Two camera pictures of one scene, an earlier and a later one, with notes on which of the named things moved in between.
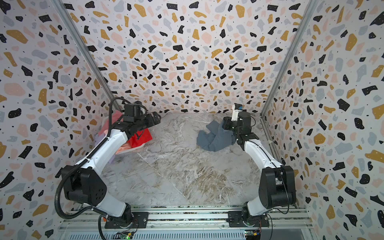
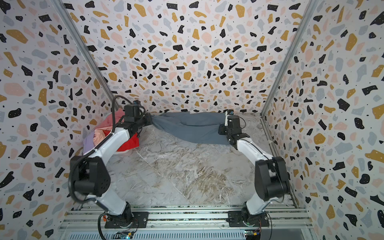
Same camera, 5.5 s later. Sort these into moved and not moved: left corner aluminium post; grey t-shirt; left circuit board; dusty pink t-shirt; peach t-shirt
Moved: grey t-shirt; peach t-shirt
Not moved: left circuit board; dusty pink t-shirt; left corner aluminium post
